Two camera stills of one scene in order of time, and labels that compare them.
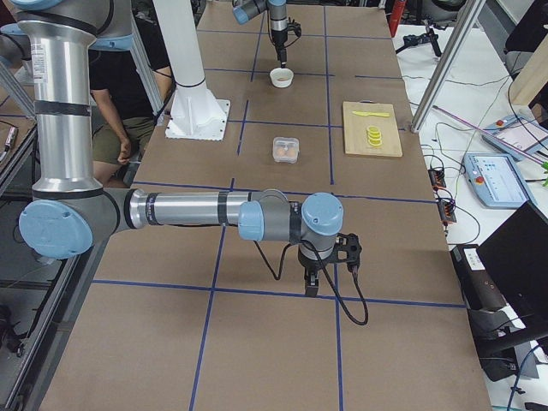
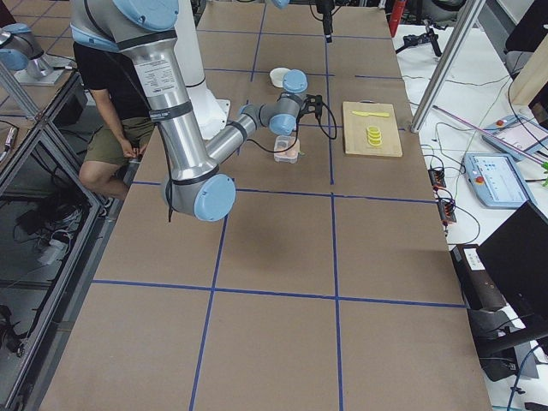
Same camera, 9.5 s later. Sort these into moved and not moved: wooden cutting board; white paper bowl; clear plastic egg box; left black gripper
Moved: left black gripper
Not moved: clear plastic egg box; wooden cutting board; white paper bowl
